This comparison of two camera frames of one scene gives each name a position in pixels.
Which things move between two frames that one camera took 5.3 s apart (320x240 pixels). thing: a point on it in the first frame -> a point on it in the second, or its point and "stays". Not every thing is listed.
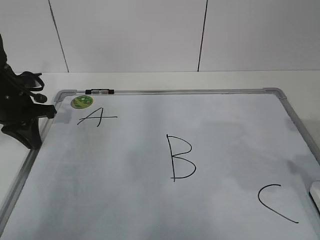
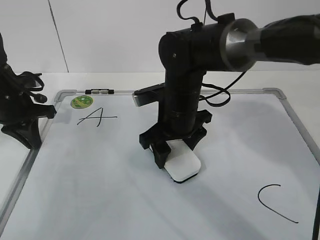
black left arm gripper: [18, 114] stays
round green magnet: [83, 101] stays
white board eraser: [315, 191] -> [182, 163]
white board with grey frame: [213, 164] stays
